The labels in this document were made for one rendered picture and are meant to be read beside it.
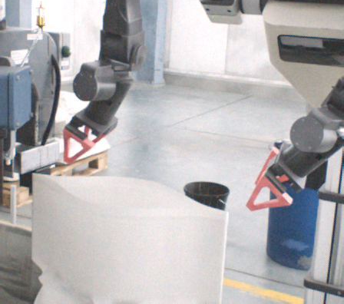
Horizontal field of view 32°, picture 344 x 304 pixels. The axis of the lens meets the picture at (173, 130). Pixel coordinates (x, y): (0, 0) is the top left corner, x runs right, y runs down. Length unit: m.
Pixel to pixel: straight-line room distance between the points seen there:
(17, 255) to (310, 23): 1.09
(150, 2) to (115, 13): 8.80
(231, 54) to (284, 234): 6.44
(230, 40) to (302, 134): 8.69
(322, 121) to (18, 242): 1.15
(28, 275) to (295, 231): 1.86
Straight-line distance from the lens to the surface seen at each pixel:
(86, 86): 1.12
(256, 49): 9.51
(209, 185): 4.00
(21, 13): 7.11
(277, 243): 3.50
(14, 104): 0.95
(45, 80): 1.46
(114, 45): 1.17
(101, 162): 5.02
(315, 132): 0.97
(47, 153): 1.50
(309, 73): 1.49
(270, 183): 1.03
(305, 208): 3.36
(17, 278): 1.94
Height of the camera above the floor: 1.43
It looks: 12 degrees down
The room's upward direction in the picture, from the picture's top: 3 degrees clockwise
